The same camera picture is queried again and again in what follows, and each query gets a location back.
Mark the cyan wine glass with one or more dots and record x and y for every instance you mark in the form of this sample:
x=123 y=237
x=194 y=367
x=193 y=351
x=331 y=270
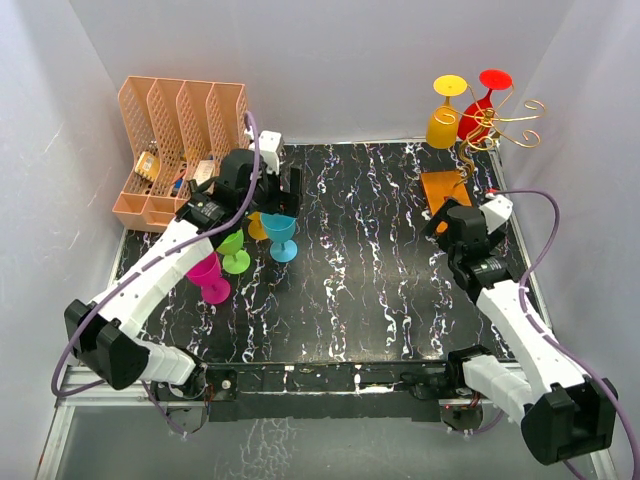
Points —
x=280 y=229

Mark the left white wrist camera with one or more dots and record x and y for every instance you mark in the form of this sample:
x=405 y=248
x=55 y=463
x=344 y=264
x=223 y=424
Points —
x=271 y=145

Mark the red wine glass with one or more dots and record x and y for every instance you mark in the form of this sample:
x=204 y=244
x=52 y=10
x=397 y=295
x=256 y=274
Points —
x=492 y=80

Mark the gold wire glass rack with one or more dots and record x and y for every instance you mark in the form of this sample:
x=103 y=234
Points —
x=438 y=186

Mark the orange wine glass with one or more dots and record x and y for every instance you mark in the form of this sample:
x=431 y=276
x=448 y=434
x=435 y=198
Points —
x=443 y=124

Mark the magenta wine glass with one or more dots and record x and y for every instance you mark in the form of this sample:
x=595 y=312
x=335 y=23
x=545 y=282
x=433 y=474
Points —
x=208 y=277

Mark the yellow tag in organizer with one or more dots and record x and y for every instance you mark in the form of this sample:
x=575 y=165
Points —
x=148 y=166

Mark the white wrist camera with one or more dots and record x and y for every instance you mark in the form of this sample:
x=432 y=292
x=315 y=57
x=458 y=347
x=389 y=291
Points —
x=497 y=210
x=271 y=145

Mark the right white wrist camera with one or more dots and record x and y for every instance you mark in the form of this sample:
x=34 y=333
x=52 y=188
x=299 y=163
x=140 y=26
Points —
x=497 y=210

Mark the yellow-orange wine glass front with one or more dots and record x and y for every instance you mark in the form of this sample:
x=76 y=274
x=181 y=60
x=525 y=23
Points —
x=255 y=228

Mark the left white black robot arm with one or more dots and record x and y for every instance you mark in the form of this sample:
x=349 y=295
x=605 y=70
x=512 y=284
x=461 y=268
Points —
x=103 y=334

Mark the peach plastic file organizer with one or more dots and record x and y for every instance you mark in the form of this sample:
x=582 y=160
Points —
x=181 y=122

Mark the green wine glass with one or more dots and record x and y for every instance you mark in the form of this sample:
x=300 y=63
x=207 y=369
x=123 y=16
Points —
x=234 y=258

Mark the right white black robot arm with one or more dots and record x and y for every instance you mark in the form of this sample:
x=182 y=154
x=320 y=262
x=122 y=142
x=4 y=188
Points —
x=561 y=410

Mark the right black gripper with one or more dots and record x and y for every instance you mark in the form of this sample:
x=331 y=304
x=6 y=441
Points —
x=440 y=216

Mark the white box in organizer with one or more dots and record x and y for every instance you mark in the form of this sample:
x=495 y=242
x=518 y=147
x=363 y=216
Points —
x=204 y=171

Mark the black front base bar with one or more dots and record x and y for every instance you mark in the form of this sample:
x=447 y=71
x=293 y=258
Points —
x=314 y=391

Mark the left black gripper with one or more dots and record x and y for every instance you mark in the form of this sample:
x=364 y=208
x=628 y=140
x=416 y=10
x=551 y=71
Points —
x=286 y=203

